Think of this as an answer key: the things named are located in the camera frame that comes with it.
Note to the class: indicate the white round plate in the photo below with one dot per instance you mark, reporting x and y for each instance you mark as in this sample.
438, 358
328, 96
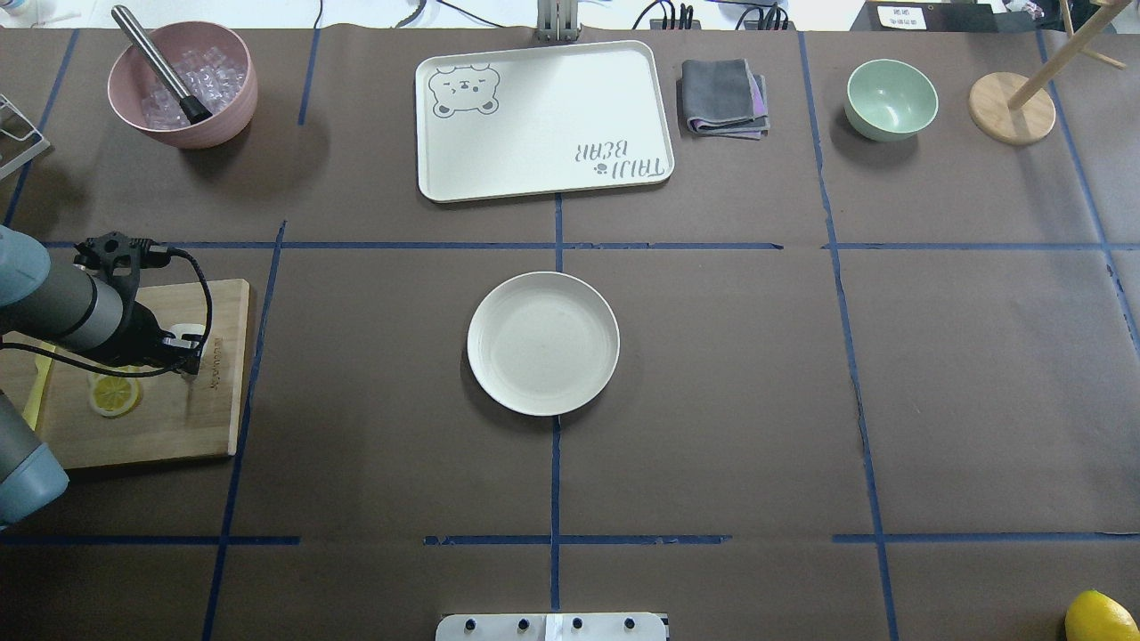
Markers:
543, 343

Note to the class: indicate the steel black-tipped muddler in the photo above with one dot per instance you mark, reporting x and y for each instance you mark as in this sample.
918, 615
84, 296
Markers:
192, 108

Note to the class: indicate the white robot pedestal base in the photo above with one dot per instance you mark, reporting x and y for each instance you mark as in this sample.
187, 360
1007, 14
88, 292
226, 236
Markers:
554, 626

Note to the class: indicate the white steamed bun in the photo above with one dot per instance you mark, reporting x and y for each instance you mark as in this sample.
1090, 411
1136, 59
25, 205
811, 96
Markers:
188, 338

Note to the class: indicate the green bowl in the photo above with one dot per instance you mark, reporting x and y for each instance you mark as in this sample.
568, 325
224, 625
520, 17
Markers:
889, 100

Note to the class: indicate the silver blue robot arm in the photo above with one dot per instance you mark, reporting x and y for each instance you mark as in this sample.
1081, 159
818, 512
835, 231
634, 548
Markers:
88, 317

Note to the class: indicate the folded grey purple cloths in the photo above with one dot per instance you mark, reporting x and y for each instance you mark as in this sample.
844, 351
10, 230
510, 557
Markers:
724, 98

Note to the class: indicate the yellow plastic knife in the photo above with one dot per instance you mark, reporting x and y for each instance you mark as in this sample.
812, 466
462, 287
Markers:
33, 404

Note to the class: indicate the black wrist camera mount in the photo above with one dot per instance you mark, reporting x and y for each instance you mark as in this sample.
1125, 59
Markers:
119, 259

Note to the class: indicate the lemon slice bottom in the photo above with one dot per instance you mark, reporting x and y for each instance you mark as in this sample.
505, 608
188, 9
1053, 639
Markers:
113, 397

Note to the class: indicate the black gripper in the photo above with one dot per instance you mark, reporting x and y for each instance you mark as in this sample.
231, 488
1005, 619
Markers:
142, 328

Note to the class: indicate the black orange power strip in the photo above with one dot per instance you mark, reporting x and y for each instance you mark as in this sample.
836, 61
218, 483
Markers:
716, 15

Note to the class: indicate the cream bear tray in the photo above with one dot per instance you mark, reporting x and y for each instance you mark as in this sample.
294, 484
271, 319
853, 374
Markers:
540, 120

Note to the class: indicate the aluminium frame post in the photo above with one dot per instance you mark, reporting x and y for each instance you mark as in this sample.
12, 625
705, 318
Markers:
558, 21

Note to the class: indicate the black box with label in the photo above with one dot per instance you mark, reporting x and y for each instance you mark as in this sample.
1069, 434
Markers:
926, 16

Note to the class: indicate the pink bowl with ice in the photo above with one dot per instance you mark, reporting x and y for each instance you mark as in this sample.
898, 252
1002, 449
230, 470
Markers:
195, 88

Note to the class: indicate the yellow lemon near arm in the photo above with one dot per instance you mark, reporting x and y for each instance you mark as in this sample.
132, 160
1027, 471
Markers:
1094, 616

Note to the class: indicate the wooden mug tree stand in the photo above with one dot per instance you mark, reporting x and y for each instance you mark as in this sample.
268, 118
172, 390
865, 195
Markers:
1018, 110

